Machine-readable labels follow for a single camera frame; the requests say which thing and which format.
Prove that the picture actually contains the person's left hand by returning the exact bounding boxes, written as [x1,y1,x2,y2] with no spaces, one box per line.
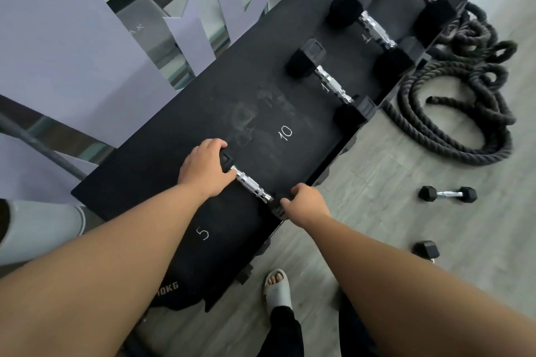
[178,138,238,200]

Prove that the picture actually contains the person's right hand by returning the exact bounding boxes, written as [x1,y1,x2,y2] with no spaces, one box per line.
[279,184,332,229]

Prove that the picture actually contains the small black hex dumbbell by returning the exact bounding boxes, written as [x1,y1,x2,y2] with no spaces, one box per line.
[218,150,295,222]
[411,240,441,265]
[418,185,478,204]

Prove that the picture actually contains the person's left forearm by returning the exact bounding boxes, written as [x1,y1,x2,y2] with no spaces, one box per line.
[0,182,211,357]

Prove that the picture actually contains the person's right forearm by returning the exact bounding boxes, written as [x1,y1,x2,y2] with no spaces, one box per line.
[302,216,536,357]

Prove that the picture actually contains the black dumbbell rack shelf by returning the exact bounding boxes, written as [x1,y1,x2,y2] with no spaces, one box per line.
[70,0,510,314]

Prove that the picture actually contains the white slipper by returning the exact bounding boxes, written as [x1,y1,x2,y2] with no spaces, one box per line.
[262,268,293,316]

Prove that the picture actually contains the black weight bag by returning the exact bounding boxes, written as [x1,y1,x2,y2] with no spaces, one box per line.
[143,260,236,312]

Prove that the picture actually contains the medium black hex dumbbell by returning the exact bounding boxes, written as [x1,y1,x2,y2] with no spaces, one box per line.
[286,38,378,131]

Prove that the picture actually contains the person's left leg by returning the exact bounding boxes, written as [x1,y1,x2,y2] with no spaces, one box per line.
[257,304,305,357]

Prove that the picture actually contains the person's leg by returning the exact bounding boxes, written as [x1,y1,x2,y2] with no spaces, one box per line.
[257,304,305,357]
[336,289,378,357]

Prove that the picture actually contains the person's right leg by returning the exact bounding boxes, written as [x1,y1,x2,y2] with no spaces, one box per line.
[336,289,378,357]

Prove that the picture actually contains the grey metal pole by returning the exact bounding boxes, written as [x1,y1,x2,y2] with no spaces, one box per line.
[0,112,89,182]

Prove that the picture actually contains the black battle rope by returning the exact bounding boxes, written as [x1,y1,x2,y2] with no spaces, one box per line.
[383,1,518,167]

